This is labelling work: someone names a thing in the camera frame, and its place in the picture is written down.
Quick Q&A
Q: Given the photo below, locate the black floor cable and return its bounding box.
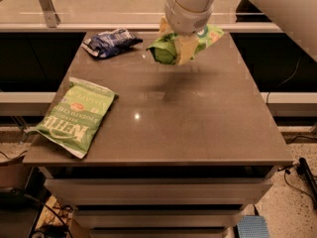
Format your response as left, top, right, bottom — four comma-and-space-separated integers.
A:
276, 164, 317, 206

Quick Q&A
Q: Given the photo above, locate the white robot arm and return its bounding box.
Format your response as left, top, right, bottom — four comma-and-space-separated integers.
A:
164, 0, 317, 61

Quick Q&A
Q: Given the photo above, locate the green jalapeno Kettle chip bag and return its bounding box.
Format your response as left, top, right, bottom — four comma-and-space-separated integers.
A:
30, 77, 118, 159

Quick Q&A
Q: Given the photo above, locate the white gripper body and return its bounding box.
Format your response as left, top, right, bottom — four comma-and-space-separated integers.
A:
164, 0, 213, 36

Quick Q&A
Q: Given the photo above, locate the green rice chip bag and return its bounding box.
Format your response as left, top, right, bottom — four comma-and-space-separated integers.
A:
148, 24, 224, 65

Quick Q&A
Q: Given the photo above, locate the grey drawer cabinet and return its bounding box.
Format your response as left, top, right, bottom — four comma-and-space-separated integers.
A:
25, 33, 292, 238

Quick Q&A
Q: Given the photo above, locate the blue crumpled chip bag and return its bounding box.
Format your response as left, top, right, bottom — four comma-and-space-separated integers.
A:
81, 29, 143, 59

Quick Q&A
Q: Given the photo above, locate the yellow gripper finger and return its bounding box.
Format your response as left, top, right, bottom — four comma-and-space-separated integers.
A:
158, 16, 174, 38
174, 34, 199, 65

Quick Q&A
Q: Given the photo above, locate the blue perforated box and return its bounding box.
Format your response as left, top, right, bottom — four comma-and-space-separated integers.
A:
236, 215, 270, 238

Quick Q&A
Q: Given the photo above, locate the glass railing with metal posts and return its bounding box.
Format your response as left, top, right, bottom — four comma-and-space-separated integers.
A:
0, 0, 285, 34

